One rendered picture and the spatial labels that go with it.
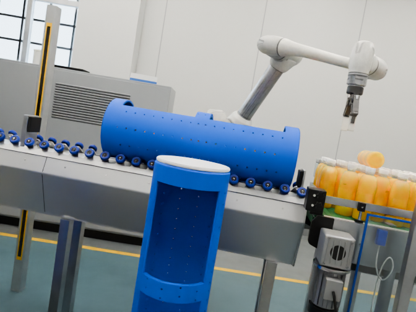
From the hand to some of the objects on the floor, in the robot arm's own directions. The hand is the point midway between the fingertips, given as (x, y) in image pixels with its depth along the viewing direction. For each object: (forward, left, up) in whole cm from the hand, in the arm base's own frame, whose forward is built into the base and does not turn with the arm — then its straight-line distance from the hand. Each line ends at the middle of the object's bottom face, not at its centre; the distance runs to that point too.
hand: (346, 128), depth 183 cm
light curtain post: (-42, -165, -126) cm, 212 cm away
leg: (+16, -29, -127) cm, 131 cm away
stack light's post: (+51, +12, -127) cm, 138 cm away
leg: (+3, -126, -126) cm, 178 cm away
